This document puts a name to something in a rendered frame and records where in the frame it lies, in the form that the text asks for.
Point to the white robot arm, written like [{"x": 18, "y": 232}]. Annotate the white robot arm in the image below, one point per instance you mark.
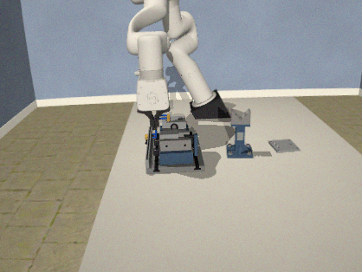
[{"x": 151, "y": 47}]

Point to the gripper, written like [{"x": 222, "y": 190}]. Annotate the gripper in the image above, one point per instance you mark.
[{"x": 153, "y": 96}]

